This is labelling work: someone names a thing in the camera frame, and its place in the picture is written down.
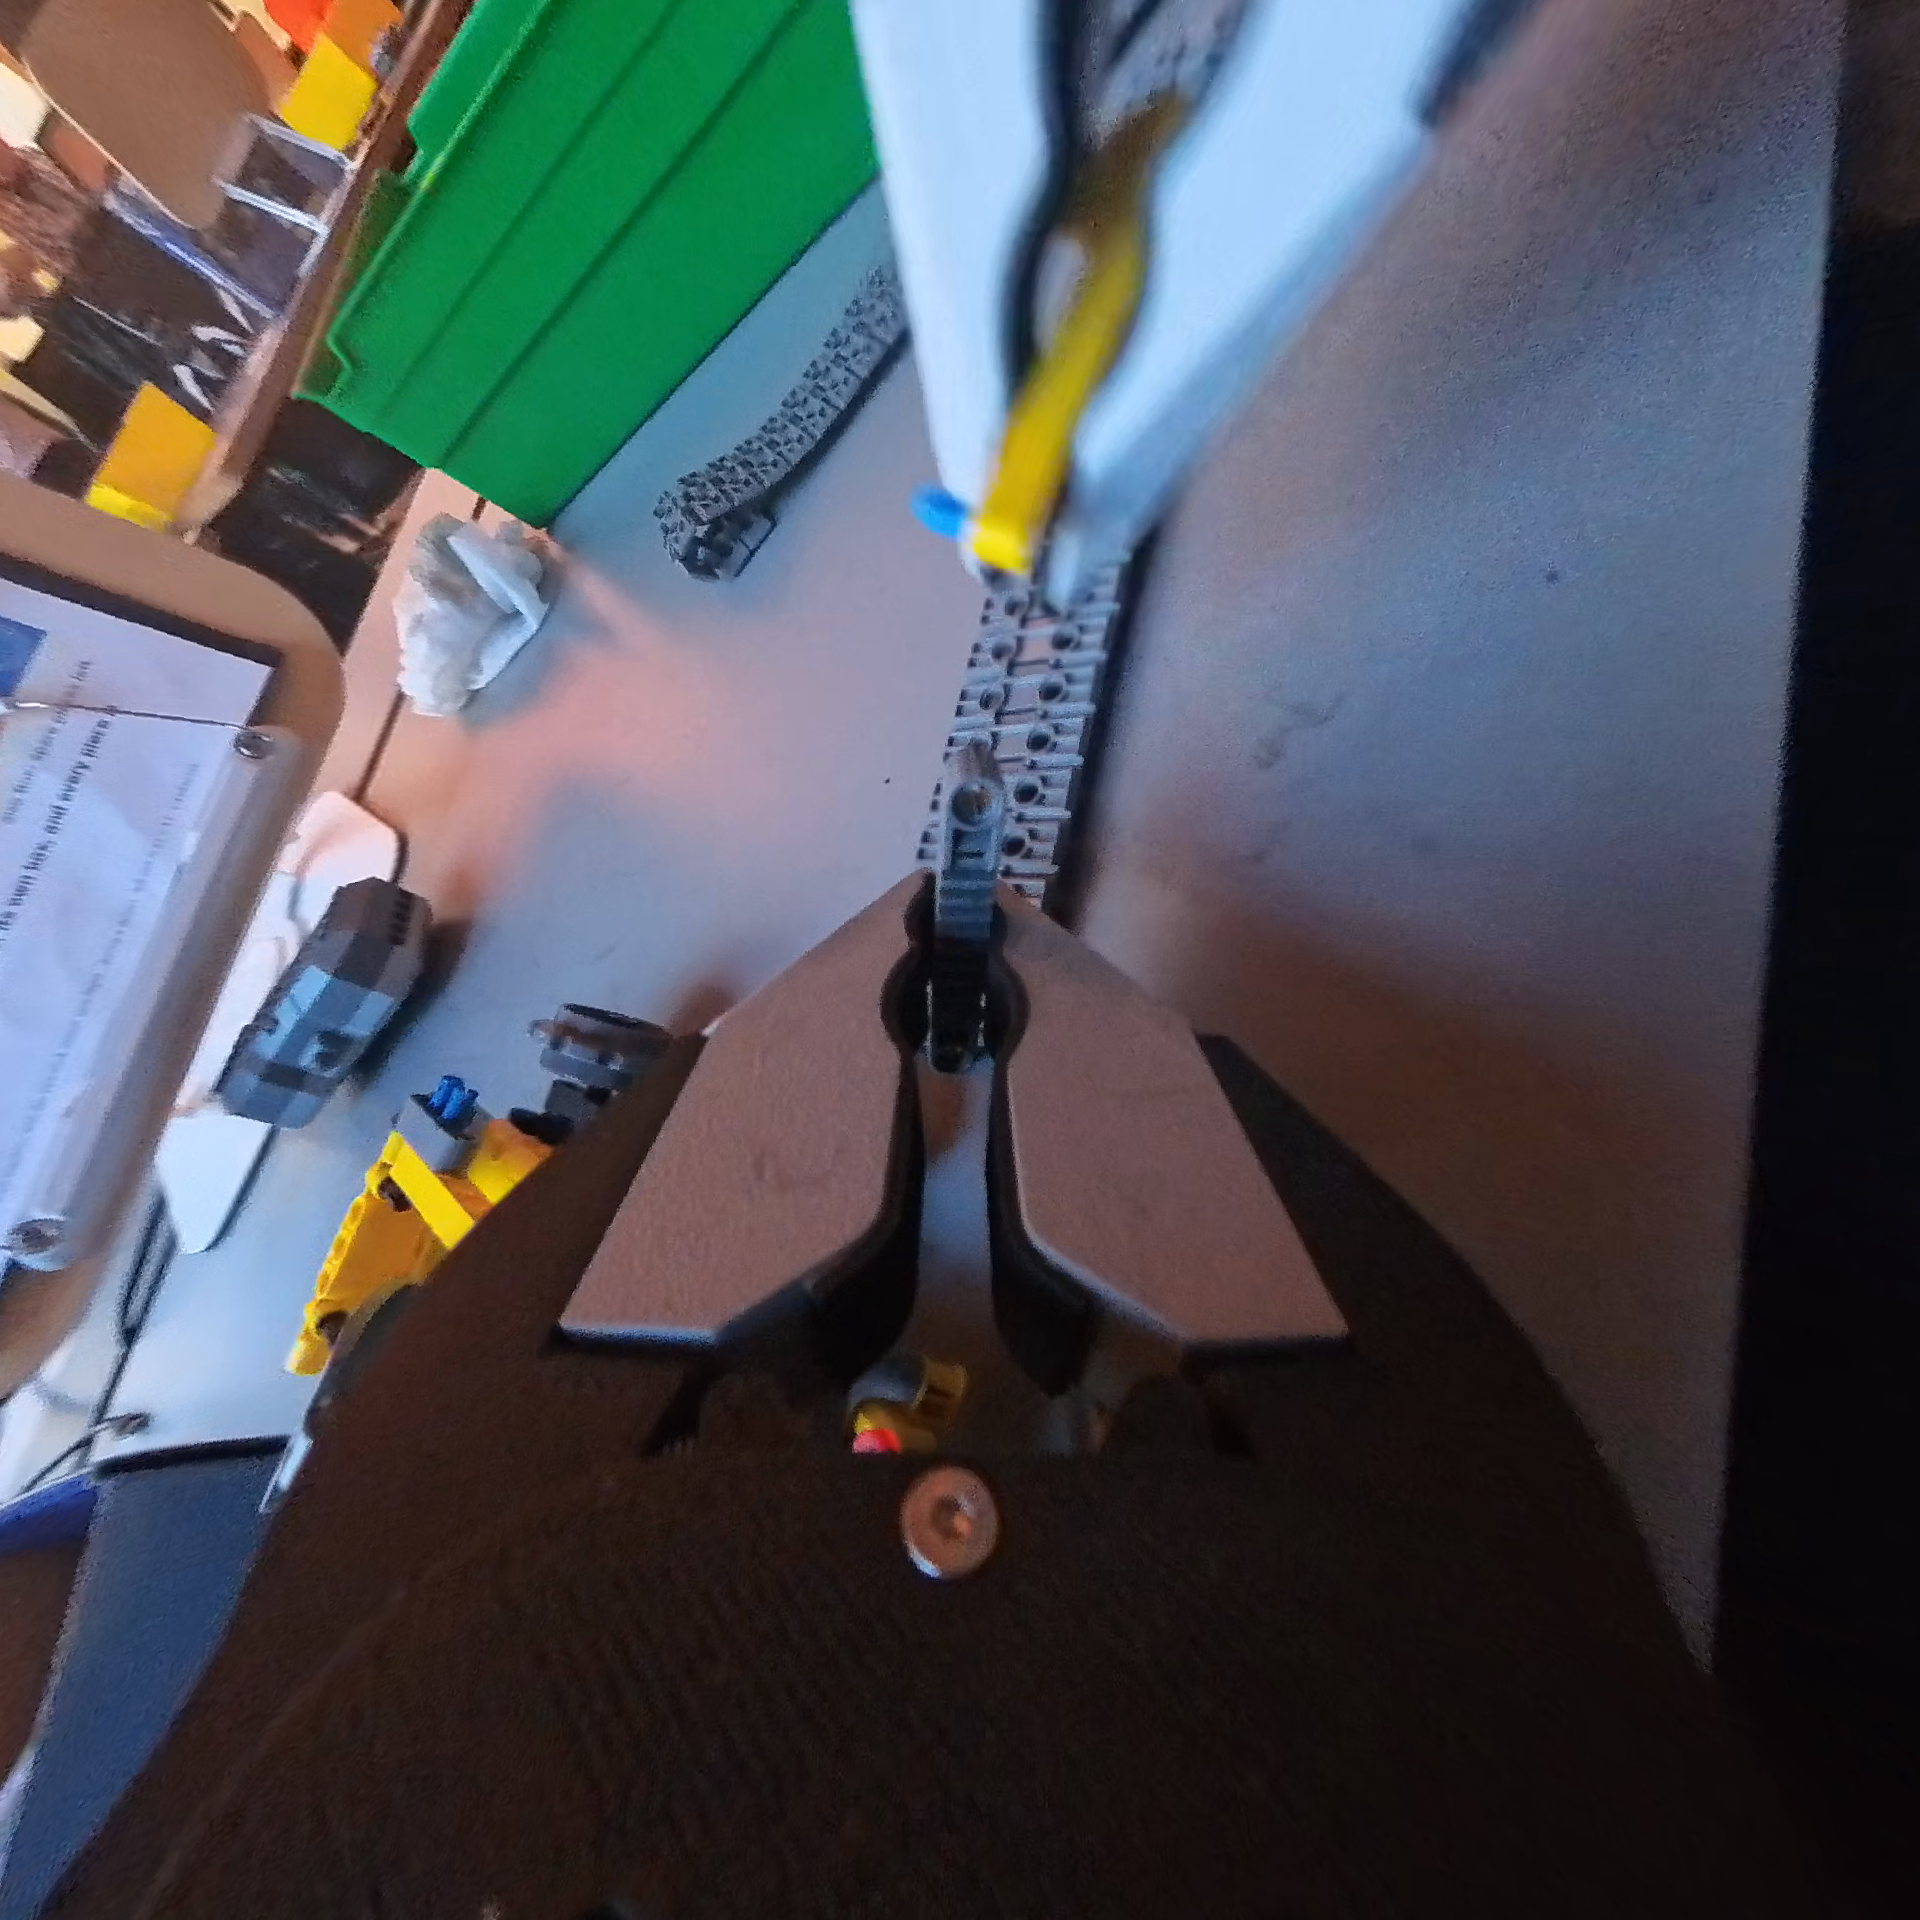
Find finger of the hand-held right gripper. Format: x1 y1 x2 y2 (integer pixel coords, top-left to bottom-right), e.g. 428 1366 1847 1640
846 0 1086 584
1039 0 1520 606

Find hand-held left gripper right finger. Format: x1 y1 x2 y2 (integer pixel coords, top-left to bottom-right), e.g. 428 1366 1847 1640
982 896 1353 1351

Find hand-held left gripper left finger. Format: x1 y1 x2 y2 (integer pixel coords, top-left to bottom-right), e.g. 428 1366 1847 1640
559 873 929 1348

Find yellow beam with blue pin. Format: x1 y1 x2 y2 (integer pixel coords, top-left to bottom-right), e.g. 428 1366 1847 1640
910 89 1191 584

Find grey brick track strip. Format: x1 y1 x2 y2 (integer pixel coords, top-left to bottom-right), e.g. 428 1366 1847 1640
914 0 1263 910
652 264 912 584

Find yellow brick tracked vehicle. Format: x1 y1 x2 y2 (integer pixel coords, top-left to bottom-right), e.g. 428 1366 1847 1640
284 1071 971 1460

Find grey toothed rack piece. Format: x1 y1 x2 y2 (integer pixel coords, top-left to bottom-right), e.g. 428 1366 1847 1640
919 744 1014 1075

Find grey brick block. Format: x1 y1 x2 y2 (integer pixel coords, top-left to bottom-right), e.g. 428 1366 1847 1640
214 879 440 1131

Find grey desk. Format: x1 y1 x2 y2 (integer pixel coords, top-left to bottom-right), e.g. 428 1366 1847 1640
0 0 1848 1673

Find grey sprocket wheel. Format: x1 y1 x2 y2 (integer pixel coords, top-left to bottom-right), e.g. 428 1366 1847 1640
528 1001 675 1124

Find green plastic bin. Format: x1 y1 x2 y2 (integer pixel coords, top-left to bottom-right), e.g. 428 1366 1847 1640
292 0 883 532

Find metal clip bar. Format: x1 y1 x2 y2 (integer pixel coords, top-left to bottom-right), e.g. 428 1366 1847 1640
0 726 306 1274

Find crumpled white tissue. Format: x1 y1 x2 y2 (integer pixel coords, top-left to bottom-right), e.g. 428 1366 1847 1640
392 511 559 720

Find wooden document board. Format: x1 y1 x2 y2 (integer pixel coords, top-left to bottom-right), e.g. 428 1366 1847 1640
0 472 350 1400

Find dark blue cardboard box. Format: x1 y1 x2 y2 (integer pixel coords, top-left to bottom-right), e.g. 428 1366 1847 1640
0 1436 290 1818

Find storage shelf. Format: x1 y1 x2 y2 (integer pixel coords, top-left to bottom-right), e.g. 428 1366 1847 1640
0 0 453 533

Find black cables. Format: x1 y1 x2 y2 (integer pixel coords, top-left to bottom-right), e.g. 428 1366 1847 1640
0 1192 175 1493

